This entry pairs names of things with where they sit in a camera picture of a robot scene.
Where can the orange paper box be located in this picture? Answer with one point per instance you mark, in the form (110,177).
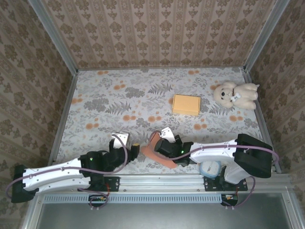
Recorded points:
(147,151)

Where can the yellow paper box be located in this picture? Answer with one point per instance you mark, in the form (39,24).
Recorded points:
(187,103)

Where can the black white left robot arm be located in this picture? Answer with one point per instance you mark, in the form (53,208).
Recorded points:
(52,171)

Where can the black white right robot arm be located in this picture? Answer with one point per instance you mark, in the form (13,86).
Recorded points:
(214,152)

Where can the small black controller board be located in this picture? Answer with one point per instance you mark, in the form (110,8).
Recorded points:
(97,199)
(230,198)

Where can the floral tablecloth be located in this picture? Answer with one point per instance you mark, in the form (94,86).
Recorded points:
(133,86)

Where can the grey metal sheet panel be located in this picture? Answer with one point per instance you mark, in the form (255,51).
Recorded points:
(162,217)

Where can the cream plush dog toy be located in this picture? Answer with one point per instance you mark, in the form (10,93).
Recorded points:
(245,95)

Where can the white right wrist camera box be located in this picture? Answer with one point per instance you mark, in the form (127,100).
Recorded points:
(169,134)

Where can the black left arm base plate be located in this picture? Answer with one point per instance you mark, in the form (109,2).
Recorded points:
(114,183)

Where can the aluminium front rail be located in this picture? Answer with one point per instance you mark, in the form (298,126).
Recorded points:
(162,182)

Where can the aluminium side rail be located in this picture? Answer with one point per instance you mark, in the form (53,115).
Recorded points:
(264,119)
(60,124)

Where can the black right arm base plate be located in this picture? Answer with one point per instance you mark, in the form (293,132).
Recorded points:
(241,186)

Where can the aluminium corner post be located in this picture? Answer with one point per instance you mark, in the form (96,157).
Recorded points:
(267,33)
(52,35)

